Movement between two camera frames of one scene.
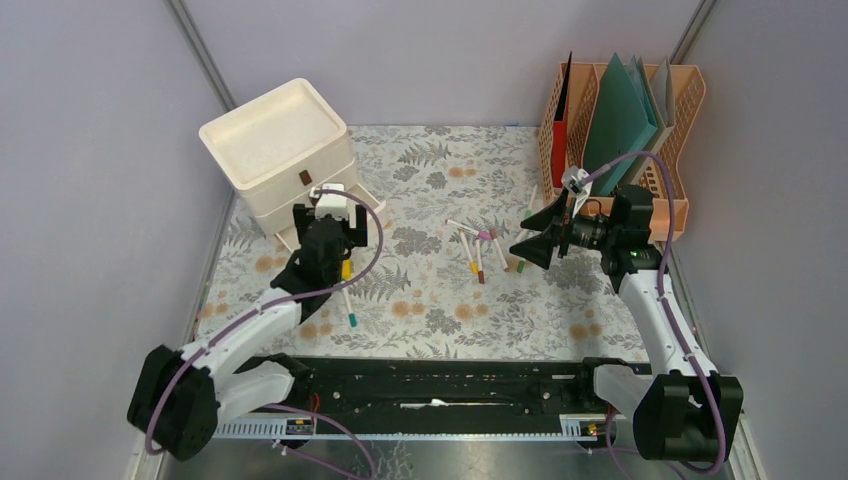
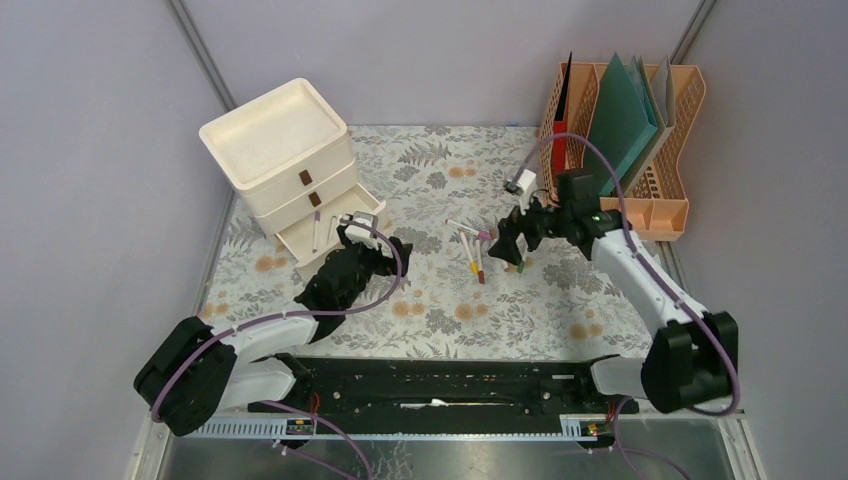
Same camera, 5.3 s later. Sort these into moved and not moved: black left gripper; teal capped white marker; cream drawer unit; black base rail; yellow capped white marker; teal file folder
Moved: black left gripper; teal capped white marker
Not moved: teal file folder; yellow capped white marker; cream drawer unit; black base rail
